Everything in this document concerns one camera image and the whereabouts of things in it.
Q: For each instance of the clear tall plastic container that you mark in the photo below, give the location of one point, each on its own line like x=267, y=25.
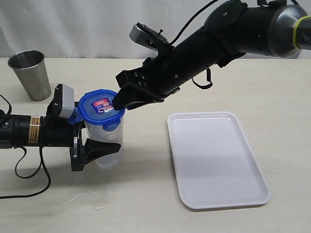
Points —
x=107, y=140

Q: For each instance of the white plastic tray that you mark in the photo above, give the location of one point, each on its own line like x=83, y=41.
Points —
x=214, y=163

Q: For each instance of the blue container lid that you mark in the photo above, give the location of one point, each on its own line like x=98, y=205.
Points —
x=96, y=108

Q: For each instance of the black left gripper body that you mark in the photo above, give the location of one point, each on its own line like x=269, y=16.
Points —
x=59, y=133

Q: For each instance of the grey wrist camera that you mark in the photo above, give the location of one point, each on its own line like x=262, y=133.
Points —
x=147, y=37
x=67, y=101

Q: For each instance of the white backdrop curtain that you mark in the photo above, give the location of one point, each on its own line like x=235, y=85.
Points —
x=94, y=28

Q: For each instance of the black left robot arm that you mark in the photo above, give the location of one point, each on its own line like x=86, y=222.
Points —
x=23, y=131

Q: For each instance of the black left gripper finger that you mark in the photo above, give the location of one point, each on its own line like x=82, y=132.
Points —
x=94, y=150

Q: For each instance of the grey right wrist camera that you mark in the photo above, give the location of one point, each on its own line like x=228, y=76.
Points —
x=147, y=37

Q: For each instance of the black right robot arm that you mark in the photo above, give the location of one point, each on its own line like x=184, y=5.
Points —
x=231, y=31

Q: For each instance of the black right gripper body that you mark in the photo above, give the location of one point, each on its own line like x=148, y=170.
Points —
x=151, y=79

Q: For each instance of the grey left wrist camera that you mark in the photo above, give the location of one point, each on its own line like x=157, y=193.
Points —
x=67, y=101

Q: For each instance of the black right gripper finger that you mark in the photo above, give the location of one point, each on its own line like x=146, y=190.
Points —
x=140, y=99
x=120, y=100

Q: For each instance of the stainless steel cup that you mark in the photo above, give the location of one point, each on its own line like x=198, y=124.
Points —
x=29, y=67

